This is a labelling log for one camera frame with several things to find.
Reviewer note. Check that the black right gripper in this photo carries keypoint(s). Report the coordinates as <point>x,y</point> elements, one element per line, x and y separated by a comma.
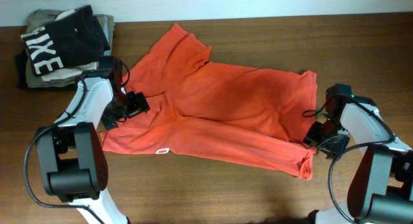
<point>312,135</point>

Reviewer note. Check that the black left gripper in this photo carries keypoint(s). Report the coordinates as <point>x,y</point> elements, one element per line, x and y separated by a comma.
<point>139,104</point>

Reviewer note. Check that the orange FRAM t-shirt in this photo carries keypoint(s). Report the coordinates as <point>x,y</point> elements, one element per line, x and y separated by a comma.
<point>239,114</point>

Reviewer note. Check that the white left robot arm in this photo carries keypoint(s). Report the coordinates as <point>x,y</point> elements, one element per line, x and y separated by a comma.
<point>71,159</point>

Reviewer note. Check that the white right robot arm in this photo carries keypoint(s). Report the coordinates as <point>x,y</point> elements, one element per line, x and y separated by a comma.
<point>381,190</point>

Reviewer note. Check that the light blue folded garment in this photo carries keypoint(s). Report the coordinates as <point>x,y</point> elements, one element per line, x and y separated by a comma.
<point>108,34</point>

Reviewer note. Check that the black shirt white lettering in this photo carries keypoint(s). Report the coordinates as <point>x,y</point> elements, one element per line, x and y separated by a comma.
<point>75,40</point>

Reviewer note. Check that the olive grey folded garment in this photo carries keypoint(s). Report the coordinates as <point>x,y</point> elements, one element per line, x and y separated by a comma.
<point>39,18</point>

